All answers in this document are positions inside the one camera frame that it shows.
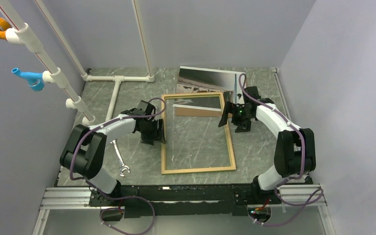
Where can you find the landscape photo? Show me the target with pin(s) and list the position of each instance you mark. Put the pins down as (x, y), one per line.
(193, 80)

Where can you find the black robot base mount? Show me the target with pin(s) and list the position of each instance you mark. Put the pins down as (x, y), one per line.
(145, 200)

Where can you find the silver open-end wrench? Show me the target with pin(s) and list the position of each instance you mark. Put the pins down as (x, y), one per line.
(122, 166)

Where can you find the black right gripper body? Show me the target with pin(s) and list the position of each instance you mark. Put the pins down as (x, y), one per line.
(240, 113)

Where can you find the blue pipe fitting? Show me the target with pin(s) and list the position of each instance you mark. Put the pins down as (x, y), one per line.
(34, 79)

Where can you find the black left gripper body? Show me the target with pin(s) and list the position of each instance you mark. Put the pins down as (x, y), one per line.
(150, 131)

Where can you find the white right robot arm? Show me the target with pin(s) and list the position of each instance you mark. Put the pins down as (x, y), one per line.
(295, 147)

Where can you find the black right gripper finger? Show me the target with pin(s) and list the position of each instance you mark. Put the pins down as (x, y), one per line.
(243, 126)
(228, 109)

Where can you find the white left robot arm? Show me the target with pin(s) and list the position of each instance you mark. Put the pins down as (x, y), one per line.
(83, 154)

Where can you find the white PVC pipe stand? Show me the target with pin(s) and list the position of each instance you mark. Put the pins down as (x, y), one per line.
(16, 31)

